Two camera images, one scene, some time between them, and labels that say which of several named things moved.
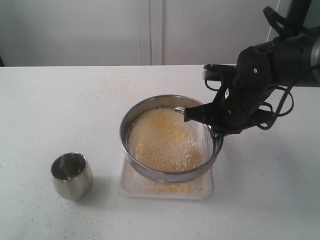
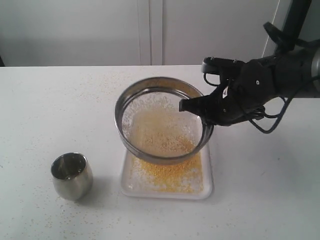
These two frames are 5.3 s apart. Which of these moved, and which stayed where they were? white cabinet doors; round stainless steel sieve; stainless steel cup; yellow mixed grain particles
Moved: round stainless steel sieve; yellow mixed grain particles
Stayed: stainless steel cup; white cabinet doors
